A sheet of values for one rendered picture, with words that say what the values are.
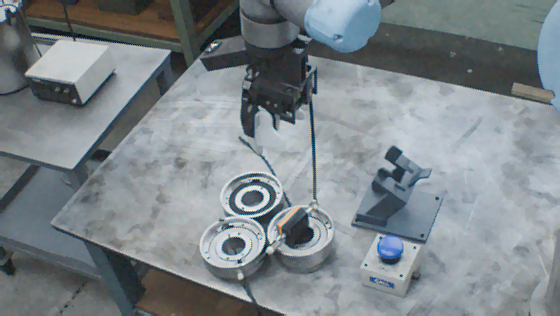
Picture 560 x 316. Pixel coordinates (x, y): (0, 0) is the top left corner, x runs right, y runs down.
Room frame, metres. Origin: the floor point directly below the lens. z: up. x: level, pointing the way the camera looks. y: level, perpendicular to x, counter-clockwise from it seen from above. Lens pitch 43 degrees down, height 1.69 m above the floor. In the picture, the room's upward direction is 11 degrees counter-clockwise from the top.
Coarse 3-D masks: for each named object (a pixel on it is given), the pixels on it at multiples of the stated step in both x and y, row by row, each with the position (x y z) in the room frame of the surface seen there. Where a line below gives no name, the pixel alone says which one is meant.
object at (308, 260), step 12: (276, 216) 0.78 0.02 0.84; (312, 216) 0.77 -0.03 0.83; (324, 216) 0.77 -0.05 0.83; (312, 228) 0.75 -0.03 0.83; (312, 240) 0.72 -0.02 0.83; (276, 252) 0.71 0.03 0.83; (312, 252) 0.69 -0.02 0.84; (324, 252) 0.70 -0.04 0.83; (288, 264) 0.70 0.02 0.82; (300, 264) 0.69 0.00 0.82; (312, 264) 0.69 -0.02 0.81
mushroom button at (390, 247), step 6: (384, 240) 0.66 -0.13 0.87; (390, 240) 0.65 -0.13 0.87; (396, 240) 0.65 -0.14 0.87; (378, 246) 0.65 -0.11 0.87; (384, 246) 0.65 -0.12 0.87; (390, 246) 0.64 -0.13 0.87; (396, 246) 0.64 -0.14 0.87; (402, 246) 0.64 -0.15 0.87; (378, 252) 0.64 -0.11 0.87; (384, 252) 0.64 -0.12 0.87; (390, 252) 0.63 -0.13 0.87; (396, 252) 0.63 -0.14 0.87; (402, 252) 0.64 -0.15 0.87; (390, 258) 0.63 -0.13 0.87
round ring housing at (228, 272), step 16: (240, 224) 0.79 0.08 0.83; (256, 224) 0.77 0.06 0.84; (208, 240) 0.76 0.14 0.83; (224, 240) 0.76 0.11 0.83; (240, 240) 0.76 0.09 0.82; (208, 256) 0.73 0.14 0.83; (224, 256) 0.72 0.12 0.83; (240, 256) 0.72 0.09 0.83; (256, 256) 0.70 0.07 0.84; (224, 272) 0.69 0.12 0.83; (240, 272) 0.69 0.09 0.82
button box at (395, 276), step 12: (372, 252) 0.66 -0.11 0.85; (408, 252) 0.65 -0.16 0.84; (372, 264) 0.64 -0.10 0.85; (384, 264) 0.64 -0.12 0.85; (396, 264) 0.63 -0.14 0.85; (408, 264) 0.63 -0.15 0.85; (372, 276) 0.63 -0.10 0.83; (384, 276) 0.62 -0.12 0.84; (396, 276) 0.61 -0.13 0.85; (408, 276) 0.61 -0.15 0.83; (420, 276) 0.63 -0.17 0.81; (384, 288) 0.62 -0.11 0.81; (396, 288) 0.61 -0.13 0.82; (408, 288) 0.61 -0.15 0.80
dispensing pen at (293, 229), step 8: (312, 200) 0.77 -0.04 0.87; (312, 208) 0.77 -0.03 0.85; (296, 216) 0.74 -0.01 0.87; (304, 216) 0.74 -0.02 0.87; (288, 224) 0.73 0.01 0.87; (296, 224) 0.73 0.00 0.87; (304, 224) 0.74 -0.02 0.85; (288, 232) 0.72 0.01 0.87; (296, 232) 0.73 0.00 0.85; (304, 232) 0.74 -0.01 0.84; (280, 240) 0.71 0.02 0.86; (288, 240) 0.72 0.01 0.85; (296, 240) 0.72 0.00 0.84; (272, 248) 0.70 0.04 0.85; (264, 256) 0.69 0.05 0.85; (256, 264) 0.68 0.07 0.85; (248, 272) 0.67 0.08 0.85
